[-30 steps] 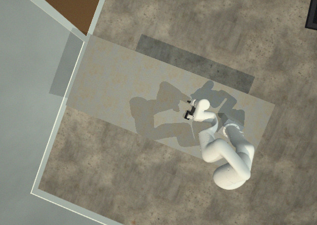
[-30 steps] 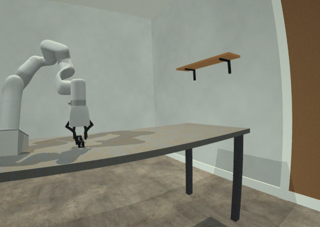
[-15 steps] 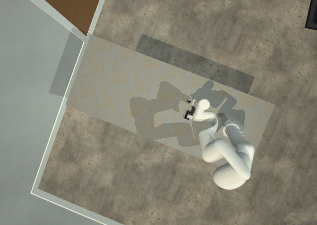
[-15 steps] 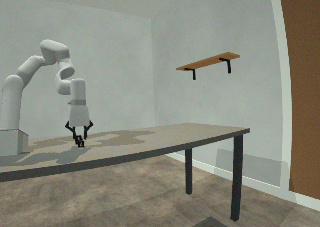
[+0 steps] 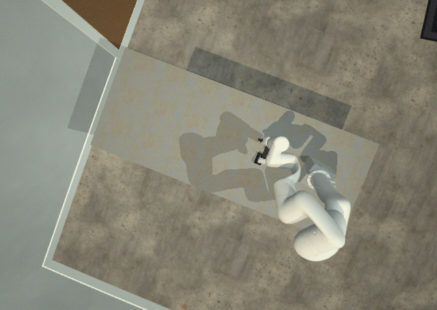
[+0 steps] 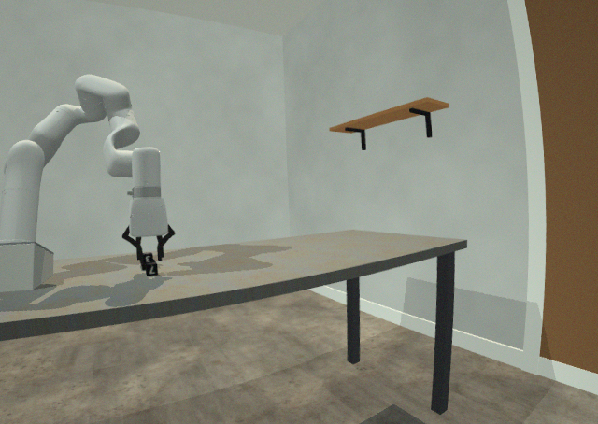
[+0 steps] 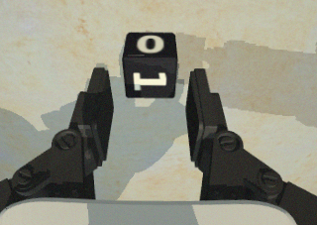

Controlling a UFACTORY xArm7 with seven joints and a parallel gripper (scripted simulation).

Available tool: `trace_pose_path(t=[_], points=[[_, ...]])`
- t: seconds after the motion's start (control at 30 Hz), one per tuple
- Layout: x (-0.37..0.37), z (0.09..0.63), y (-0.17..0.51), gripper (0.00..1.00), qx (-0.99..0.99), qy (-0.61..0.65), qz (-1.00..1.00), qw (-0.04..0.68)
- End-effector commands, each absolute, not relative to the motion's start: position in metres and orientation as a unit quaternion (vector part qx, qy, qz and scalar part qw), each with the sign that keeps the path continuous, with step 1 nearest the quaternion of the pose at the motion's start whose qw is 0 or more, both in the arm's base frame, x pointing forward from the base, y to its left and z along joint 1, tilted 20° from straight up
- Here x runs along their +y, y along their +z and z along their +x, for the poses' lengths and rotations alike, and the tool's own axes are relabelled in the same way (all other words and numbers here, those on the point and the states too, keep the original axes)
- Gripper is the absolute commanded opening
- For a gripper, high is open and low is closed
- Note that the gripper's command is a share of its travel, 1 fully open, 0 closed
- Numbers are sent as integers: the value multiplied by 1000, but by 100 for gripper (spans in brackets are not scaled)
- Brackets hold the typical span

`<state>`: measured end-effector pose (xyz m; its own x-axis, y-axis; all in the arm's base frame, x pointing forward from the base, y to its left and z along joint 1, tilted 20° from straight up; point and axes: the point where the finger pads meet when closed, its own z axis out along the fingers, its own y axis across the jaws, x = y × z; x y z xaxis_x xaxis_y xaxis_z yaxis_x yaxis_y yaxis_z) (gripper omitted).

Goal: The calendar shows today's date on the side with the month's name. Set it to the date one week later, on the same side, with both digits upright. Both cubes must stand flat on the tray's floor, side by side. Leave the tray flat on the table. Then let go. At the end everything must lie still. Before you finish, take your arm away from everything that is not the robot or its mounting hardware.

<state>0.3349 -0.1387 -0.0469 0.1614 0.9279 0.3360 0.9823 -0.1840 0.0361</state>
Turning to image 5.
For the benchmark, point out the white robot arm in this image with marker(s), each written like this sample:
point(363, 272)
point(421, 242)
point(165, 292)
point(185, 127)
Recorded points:
point(326, 234)

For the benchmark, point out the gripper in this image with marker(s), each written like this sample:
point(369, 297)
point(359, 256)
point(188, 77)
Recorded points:
point(264, 140)

